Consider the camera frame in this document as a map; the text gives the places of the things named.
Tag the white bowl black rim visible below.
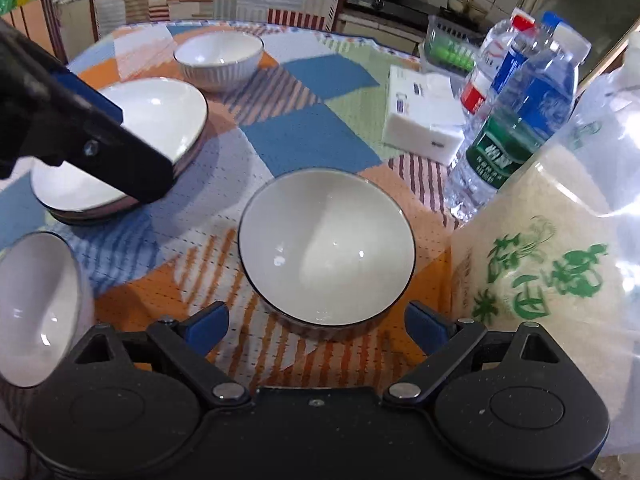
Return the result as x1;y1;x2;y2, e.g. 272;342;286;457
238;168;416;328

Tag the white ribbed bowl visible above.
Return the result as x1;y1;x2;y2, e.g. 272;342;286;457
174;30;264;93

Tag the wooden chair back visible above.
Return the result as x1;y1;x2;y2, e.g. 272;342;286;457
2;0;67;64

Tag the white plate stack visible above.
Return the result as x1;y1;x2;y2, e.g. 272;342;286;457
30;77;208;224

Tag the clear rice bag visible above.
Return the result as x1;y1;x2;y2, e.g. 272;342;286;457
451;36;639;455

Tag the white tissue pack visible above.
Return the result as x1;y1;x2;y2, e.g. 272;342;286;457
382;65;465;166

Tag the blue label water bottle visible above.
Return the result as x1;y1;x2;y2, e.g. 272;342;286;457
444;12;591;222

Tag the patchwork colourful tablecloth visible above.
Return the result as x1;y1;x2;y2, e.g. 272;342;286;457
1;25;454;389

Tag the clear plastic basket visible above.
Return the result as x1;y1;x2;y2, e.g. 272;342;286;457
419;15;484;77

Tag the red label water bottle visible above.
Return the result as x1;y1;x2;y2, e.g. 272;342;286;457
459;8;535;122

